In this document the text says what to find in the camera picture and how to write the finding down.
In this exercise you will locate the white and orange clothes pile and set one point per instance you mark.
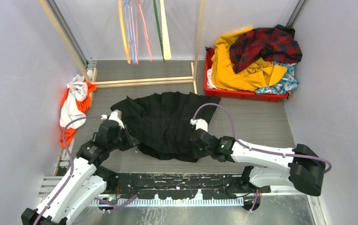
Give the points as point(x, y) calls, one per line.
point(76, 101)

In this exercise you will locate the red plastic bin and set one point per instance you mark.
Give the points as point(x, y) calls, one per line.
point(244, 95)

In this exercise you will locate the green hanger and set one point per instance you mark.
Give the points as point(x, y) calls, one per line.
point(158, 28)

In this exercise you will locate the pink hanger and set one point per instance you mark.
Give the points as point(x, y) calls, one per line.
point(136, 9)

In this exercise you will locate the black pleated skirt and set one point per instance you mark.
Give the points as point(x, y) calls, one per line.
point(161, 122)

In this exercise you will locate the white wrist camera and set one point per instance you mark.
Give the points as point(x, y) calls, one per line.
point(115, 116)
point(199, 124)

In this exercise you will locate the wooden clothes rack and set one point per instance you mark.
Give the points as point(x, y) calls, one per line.
point(135, 82)

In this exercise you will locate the cream wooden hanger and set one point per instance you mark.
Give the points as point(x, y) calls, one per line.
point(165, 35)

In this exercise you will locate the red plaid shirt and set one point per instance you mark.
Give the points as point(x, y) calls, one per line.
point(270, 44)

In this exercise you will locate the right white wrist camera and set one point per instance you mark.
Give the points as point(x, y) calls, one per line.
point(199, 124)

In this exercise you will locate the blue hanger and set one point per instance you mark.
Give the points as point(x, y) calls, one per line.
point(128, 11)

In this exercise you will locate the orange hanger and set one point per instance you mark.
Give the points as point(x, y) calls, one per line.
point(123, 31)

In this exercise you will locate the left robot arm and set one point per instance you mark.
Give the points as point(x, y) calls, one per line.
point(86, 178)

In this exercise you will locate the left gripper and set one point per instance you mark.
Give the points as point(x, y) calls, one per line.
point(131, 141)

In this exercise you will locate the blue patterned garment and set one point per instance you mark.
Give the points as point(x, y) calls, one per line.
point(287, 83)

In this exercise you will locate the yellow garment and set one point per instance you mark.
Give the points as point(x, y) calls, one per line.
point(259, 74)

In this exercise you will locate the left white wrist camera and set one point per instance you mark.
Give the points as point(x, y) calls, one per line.
point(115, 116)

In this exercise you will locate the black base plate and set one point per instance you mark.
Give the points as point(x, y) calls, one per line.
point(178, 186)

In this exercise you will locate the aluminium frame post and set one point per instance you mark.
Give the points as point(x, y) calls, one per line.
point(67, 31)

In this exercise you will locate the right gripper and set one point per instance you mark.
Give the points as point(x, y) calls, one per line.
point(196, 153)

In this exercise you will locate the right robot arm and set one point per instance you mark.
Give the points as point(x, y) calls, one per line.
point(298, 167)

